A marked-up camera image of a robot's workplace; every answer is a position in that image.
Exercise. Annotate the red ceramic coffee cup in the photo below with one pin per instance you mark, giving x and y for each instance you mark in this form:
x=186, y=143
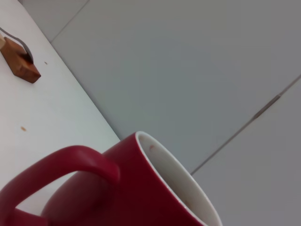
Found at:
x=131, y=183

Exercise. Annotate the dark reddish wooden block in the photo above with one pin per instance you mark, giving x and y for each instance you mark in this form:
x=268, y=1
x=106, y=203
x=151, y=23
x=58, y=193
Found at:
x=16, y=58

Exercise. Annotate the light wooden block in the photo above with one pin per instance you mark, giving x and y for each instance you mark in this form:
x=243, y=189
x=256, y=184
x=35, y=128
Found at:
x=2, y=41

